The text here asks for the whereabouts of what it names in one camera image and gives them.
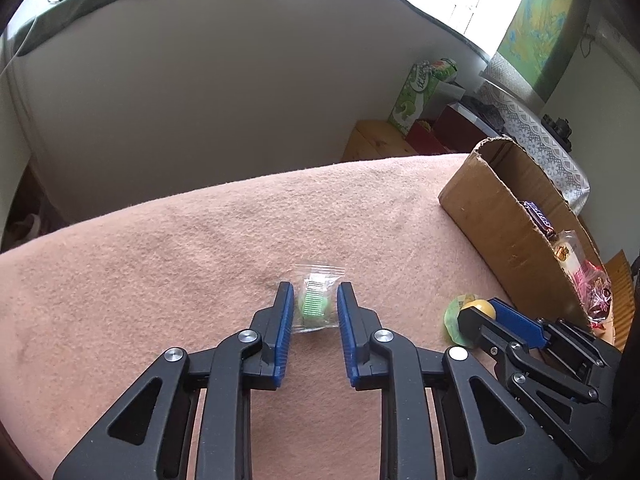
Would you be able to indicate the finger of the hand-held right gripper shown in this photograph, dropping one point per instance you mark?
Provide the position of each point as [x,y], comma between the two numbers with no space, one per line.
[517,325]
[482,332]

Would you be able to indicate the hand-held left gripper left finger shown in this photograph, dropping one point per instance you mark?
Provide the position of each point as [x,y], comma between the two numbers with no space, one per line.
[285,330]

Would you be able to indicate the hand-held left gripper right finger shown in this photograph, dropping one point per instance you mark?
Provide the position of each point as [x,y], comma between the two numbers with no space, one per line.
[346,335]

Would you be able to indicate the round yellow candy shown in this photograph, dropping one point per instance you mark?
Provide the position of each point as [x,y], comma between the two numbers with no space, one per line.
[452,320]

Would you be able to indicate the clear green candy packet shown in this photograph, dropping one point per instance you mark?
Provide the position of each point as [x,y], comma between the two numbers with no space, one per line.
[315,302]

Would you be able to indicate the red-edged clear plum packet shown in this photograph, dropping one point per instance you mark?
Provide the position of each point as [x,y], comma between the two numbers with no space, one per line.
[596,292]

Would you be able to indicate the cardboard box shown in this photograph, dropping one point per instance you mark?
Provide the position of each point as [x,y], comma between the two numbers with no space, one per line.
[490,220]

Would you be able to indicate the large brown chocolate bar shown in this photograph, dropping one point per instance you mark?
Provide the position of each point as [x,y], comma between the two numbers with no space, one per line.
[539,217]

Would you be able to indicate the beige pastry packet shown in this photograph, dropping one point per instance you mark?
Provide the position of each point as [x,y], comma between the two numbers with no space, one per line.
[569,250]

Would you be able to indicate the dark figurine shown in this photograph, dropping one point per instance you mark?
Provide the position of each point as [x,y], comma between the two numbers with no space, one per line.
[557,130]

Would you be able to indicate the white lace cloth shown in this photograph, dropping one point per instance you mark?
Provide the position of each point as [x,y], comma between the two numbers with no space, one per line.
[530,125]

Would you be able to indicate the small red box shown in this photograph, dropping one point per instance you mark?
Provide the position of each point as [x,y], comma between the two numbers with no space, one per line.
[422,140]

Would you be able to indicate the large dark red open box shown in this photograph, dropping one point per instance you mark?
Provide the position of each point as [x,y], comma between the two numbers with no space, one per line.
[462,127]

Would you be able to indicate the grey crumpled cloth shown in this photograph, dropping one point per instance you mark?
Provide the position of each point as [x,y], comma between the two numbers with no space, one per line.
[482,110]

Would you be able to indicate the green tissue box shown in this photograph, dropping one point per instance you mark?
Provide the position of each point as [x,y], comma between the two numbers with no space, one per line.
[410,100]

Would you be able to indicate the green and yellow painting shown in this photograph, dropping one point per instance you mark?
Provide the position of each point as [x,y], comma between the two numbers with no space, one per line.
[540,25]

